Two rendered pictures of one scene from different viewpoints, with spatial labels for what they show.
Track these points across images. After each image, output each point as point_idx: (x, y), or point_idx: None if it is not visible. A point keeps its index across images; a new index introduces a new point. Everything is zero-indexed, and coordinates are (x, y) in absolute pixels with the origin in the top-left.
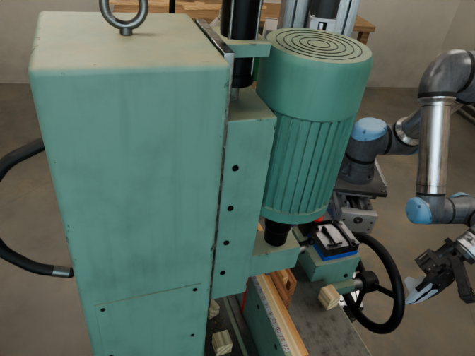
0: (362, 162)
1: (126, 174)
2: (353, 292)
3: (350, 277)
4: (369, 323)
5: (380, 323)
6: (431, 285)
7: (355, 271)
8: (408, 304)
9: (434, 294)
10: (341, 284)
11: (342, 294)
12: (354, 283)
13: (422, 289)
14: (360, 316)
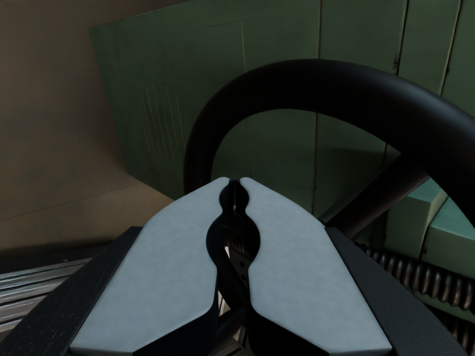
0: None
1: None
2: (333, 209)
3: (438, 224)
4: (219, 145)
5: (237, 123)
6: (309, 334)
7: (218, 320)
8: (230, 179)
9: (85, 286)
10: (444, 195)
11: (358, 193)
12: (432, 206)
13: (332, 248)
14: (210, 174)
